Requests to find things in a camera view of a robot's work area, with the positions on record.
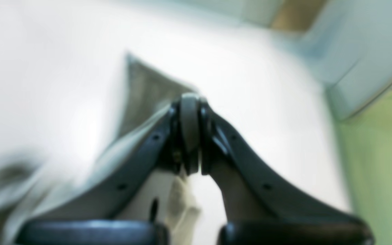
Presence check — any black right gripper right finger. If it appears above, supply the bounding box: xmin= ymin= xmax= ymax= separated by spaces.
xmin=199 ymin=99 xmax=375 ymax=245

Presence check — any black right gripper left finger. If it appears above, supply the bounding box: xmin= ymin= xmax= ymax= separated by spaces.
xmin=16 ymin=102 xmax=180 ymax=245

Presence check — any grey t-shirt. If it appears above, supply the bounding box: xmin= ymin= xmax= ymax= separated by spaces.
xmin=0 ymin=55 xmax=194 ymax=245

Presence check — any white side cabinet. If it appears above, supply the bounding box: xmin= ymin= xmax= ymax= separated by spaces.
xmin=298 ymin=0 xmax=392 ymax=120

